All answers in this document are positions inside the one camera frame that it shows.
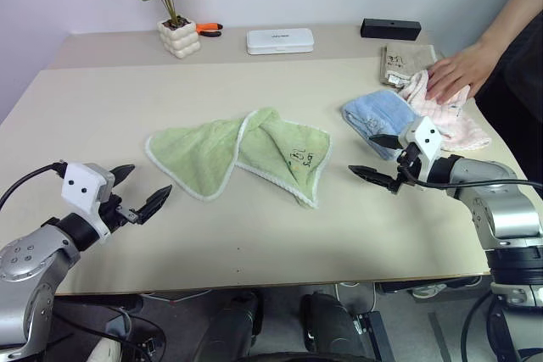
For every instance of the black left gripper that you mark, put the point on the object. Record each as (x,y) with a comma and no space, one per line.
(115,213)

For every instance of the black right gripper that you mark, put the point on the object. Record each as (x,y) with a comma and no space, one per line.
(409,163)

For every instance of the pink towel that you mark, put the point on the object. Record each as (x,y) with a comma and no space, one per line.
(460,124)

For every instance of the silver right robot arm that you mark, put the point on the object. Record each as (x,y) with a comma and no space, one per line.
(505,209)

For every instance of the person's bare forearm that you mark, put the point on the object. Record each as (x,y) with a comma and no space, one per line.
(511,14)

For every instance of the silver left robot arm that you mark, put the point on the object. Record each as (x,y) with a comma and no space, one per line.
(25,260)

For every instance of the light blue folded towel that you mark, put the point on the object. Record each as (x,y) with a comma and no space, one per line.
(377,114)

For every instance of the green towel with white trim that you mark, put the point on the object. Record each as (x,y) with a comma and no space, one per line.
(199,154)

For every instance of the beige folded towel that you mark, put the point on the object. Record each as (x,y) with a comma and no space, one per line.
(405,63)

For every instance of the person's bare hand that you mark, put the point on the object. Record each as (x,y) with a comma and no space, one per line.
(460,71)

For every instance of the beige table mat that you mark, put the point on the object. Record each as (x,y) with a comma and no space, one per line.
(254,235)

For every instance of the black rectangular box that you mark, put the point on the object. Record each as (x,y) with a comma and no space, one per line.
(390,28)

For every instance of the person's dark clothing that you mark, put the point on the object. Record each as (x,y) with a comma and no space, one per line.
(522,107)

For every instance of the cream bubble plant pot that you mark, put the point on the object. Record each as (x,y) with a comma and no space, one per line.
(179,40)

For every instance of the white rectangular case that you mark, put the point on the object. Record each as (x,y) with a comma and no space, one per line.
(280,41)

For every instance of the dark rounded shape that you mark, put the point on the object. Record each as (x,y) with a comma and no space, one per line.
(235,324)
(331,324)

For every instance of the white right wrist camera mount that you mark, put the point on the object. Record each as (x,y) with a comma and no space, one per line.
(424,139)

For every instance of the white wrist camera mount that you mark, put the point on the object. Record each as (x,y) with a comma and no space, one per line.
(424,139)
(80,192)

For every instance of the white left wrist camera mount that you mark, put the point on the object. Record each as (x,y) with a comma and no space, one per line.
(80,192)

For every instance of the black metal bracket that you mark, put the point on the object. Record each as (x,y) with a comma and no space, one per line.
(375,334)

